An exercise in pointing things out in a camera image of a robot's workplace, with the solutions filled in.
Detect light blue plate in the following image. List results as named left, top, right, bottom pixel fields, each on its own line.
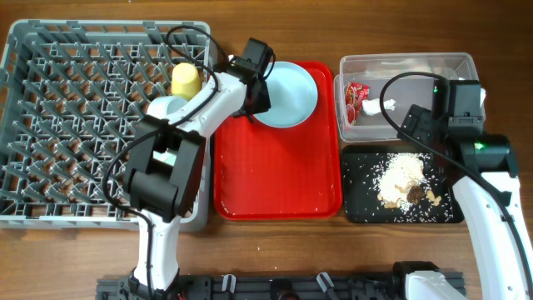
left=255, top=62, right=318, bottom=128

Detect white napkin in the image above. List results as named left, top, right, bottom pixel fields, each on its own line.
left=362, top=98, right=396, bottom=116

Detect red strawberry candy wrapper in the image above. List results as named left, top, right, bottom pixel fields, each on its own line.
left=345, top=82, right=370, bottom=126

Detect yellow plastic cup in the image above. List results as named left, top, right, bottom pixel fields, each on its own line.
left=171, top=62, right=202, bottom=101

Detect green bowl with rice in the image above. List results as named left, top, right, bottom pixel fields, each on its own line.
left=152, top=151, right=177, bottom=166

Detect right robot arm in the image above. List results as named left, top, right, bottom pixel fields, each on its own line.
left=388, top=74, right=532, bottom=299

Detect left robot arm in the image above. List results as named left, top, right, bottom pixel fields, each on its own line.
left=125, top=38, right=276, bottom=299

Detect grey dishwasher rack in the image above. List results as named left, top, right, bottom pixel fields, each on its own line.
left=1, top=19, right=217, bottom=230

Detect pile of white rice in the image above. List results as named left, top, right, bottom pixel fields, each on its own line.
left=379, top=155, right=425, bottom=191

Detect clear plastic bin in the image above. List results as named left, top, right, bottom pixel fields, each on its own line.
left=334, top=52, right=479, bottom=143

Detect red plastic tray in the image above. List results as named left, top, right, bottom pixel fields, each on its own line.
left=212, top=61, right=342, bottom=221

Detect black plastic tray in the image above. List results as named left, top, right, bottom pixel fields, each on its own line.
left=341, top=145, right=464, bottom=223

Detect brown food scraps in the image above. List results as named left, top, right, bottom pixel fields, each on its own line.
left=377, top=185, right=442, bottom=212

